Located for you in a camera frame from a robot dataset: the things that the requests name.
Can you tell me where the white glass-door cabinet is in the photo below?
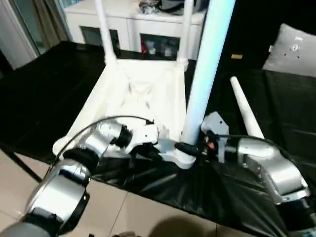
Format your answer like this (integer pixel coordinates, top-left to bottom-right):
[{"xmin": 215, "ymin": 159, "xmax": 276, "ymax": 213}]
[{"xmin": 65, "ymin": 0, "xmax": 207, "ymax": 60}]

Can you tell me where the white plastic table top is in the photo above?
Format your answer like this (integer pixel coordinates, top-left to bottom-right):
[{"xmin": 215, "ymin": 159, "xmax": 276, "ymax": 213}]
[{"xmin": 52, "ymin": 58, "xmax": 198, "ymax": 170}]

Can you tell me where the black mat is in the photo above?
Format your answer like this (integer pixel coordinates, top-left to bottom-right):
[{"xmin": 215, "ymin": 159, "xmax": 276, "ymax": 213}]
[{"xmin": 0, "ymin": 40, "xmax": 316, "ymax": 237}]

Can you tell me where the brown curtain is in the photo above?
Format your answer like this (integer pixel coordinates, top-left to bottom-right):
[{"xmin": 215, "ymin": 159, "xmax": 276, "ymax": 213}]
[{"xmin": 32, "ymin": 0, "xmax": 70, "ymax": 49}]

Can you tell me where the black case with gold label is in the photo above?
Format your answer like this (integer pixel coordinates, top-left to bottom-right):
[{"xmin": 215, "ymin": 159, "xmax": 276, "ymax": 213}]
[{"xmin": 195, "ymin": 0, "xmax": 284, "ymax": 70}]

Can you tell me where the white plastic table leg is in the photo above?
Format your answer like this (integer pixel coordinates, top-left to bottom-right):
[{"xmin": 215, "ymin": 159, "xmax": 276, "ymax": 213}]
[
  {"xmin": 94, "ymin": 0, "xmax": 118, "ymax": 65},
  {"xmin": 176, "ymin": 0, "xmax": 195, "ymax": 69},
  {"xmin": 182, "ymin": 0, "xmax": 235, "ymax": 145},
  {"xmin": 229, "ymin": 76, "xmax": 266, "ymax": 140}
]

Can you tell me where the grey pillow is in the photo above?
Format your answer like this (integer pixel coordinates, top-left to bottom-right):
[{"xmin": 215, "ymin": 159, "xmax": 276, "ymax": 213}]
[{"xmin": 261, "ymin": 23, "xmax": 316, "ymax": 76}]

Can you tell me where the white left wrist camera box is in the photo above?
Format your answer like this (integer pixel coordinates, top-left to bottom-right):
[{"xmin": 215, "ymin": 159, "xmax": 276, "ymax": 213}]
[{"xmin": 120, "ymin": 120, "xmax": 160, "ymax": 154}]

